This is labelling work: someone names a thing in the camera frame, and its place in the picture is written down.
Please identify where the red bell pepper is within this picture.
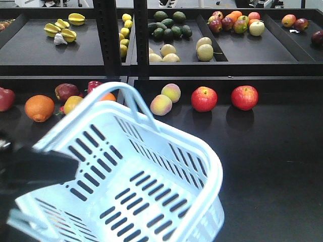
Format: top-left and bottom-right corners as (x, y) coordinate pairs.
(86, 80), (103, 94)

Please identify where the black wooden produce stand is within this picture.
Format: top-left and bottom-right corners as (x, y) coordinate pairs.
(1, 7), (322, 241)

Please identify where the orange right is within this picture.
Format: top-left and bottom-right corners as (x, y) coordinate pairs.
(100, 93), (117, 101)

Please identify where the yellow lemon fruit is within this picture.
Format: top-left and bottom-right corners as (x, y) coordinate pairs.
(64, 96), (83, 114)

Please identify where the orange left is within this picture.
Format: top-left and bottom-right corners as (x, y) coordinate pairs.
(25, 95), (55, 123)

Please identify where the white garlic bulb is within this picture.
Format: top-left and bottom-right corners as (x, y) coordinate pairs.
(53, 33), (68, 45)

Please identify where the red apple right back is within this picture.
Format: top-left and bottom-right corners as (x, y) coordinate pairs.
(231, 85), (259, 111)

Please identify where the red apple left edge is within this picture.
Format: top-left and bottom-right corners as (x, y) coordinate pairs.
(0, 87), (16, 112)

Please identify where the pale peach front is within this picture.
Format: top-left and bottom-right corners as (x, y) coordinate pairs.
(150, 94), (173, 116)

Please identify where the dark red apple back left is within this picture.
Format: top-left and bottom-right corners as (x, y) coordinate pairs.
(55, 83), (80, 102)

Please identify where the pale peach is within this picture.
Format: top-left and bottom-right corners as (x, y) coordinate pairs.
(150, 94), (173, 116)
(161, 83), (181, 103)

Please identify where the orange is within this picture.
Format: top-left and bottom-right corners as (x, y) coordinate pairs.
(100, 93), (117, 101)
(25, 95), (55, 123)

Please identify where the yellow starfruit rear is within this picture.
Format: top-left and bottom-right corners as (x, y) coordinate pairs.
(68, 13), (86, 26)

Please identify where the red apple centre back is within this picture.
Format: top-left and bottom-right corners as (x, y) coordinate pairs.
(191, 86), (218, 112)

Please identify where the pale peach rear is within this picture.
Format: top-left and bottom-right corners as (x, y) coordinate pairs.
(161, 83), (181, 103)

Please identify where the light blue plastic basket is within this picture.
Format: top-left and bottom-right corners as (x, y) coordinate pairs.
(8, 82), (224, 241)

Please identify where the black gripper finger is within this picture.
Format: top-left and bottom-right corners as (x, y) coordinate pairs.
(1, 147), (79, 192)

